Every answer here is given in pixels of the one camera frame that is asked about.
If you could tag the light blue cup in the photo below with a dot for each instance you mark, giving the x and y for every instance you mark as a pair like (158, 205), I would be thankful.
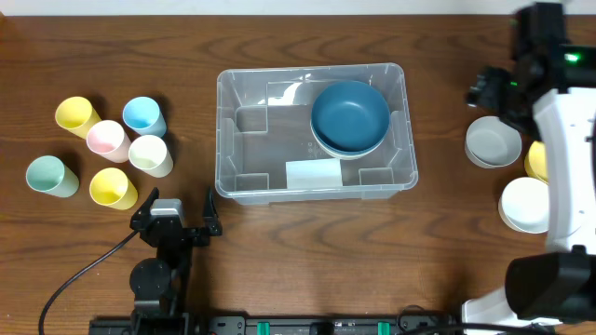
(143, 115)

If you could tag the white label in container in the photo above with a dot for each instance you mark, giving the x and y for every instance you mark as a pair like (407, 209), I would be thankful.
(314, 174)

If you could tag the pink cup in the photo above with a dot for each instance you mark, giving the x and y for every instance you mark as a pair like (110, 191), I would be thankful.
(109, 140)

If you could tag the mint green cup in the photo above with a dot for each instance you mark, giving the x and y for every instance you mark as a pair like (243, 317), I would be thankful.
(49, 175)

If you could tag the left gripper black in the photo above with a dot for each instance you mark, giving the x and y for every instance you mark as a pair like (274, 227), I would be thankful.
(174, 233)

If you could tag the yellow cup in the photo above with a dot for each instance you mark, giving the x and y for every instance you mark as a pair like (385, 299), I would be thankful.
(77, 115)
(111, 187)

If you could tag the yellow small bowl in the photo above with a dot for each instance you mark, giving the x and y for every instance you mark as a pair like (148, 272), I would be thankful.
(535, 162)

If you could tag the yellow cup upper left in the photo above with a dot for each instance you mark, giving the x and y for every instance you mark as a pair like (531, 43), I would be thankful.
(77, 115)

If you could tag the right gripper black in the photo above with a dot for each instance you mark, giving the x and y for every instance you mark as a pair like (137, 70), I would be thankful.
(487, 87)

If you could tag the clear plastic storage container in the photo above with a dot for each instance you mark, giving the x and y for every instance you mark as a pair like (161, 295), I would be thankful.
(263, 122)

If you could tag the white small bowl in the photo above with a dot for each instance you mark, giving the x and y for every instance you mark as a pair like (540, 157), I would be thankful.
(524, 206)

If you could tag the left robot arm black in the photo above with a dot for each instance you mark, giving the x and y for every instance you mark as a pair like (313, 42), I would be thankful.
(159, 284)

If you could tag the grey small bowl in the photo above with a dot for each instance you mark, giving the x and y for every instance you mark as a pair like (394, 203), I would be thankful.
(490, 143)

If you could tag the yellow cup lower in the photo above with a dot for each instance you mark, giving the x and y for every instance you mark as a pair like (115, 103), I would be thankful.
(111, 187)

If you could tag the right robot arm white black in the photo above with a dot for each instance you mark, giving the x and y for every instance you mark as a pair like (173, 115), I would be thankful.
(550, 96)

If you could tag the white cup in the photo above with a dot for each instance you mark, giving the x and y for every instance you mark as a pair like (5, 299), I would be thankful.
(150, 154)

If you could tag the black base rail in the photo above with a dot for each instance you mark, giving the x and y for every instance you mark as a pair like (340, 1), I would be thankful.
(238, 325)

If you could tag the beige large bowl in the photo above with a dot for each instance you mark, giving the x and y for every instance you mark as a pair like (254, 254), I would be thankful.
(347, 155)

